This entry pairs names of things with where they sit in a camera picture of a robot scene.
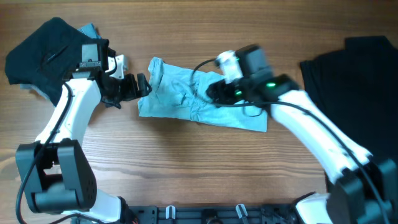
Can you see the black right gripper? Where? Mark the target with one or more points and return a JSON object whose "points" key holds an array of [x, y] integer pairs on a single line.
{"points": [[222, 89]]}

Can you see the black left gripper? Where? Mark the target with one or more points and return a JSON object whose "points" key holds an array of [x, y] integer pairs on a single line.
{"points": [[132, 91]]}

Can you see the light blue t-shirt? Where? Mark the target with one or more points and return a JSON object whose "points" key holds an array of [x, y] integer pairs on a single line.
{"points": [[171, 97]]}

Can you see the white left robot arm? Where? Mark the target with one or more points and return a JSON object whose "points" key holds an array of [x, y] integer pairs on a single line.
{"points": [[55, 173]]}

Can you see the stack of folded dark clothes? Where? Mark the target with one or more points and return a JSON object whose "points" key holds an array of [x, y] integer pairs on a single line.
{"points": [[46, 56]]}

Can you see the black cloth pile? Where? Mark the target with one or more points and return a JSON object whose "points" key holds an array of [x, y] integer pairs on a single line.
{"points": [[356, 88]]}

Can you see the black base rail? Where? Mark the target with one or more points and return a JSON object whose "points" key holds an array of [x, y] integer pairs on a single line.
{"points": [[263, 214]]}

